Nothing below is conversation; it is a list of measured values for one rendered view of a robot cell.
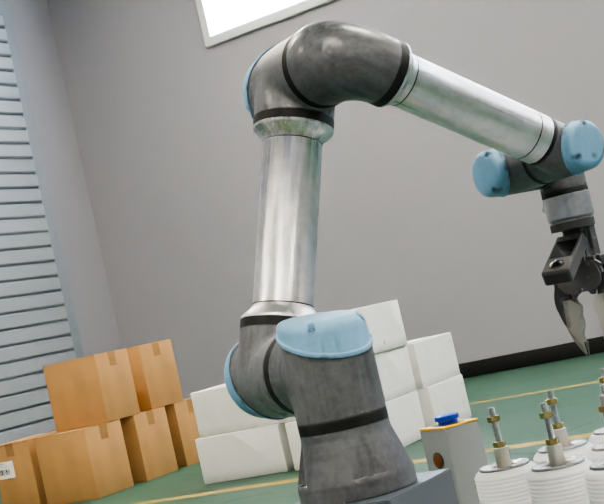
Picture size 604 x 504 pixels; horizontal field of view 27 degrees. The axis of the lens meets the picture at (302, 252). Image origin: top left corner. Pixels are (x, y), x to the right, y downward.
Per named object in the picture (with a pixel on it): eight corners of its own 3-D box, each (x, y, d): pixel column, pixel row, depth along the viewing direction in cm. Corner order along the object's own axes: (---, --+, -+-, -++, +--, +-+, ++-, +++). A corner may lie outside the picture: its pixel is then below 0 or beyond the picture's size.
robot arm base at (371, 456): (384, 498, 148) (365, 416, 149) (278, 513, 156) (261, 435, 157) (436, 471, 161) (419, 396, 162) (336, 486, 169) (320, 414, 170)
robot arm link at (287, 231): (264, 412, 161) (287, 14, 172) (214, 417, 173) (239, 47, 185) (344, 420, 166) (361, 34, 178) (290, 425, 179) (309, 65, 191)
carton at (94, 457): (134, 486, 549) (120, 418, 551) (98, 498, 529) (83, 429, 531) (84, 494, 565) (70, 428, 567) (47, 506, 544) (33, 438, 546)
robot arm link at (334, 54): (335, -16, 164) (615, 116, 184) (295, 11, 173) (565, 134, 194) (319, 63, 160) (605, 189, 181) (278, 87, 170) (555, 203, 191)
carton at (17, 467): (49, 497, 586) (35, 434, 588) (86, 491, 574) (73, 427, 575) (3, 513, 561) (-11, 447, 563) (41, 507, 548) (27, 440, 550)
